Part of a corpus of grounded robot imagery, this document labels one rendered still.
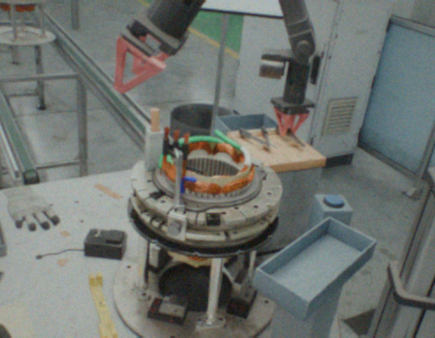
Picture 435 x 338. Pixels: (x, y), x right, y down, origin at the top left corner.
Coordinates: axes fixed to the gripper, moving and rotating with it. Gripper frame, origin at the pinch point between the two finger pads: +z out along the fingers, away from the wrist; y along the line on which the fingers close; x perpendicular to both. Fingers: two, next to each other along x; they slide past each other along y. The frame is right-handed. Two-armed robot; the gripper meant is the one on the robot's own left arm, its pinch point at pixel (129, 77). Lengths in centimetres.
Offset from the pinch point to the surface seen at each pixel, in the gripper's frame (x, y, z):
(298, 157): 41, -48, 12
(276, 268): 39.7, -6.7, 17.2
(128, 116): -3, -126, 73
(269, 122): 35, -72, 18
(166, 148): 11.0, -13.3, 13.2
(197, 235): 25.0, -9.0, 22.3
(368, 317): 138, -111, 79
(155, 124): 7.0, -24.6, 16.3
